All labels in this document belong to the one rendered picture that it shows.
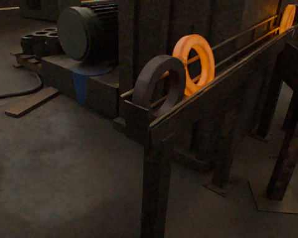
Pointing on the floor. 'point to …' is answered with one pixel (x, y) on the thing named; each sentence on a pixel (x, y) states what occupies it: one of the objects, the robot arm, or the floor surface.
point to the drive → (87, 54)
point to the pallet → (37, 49)
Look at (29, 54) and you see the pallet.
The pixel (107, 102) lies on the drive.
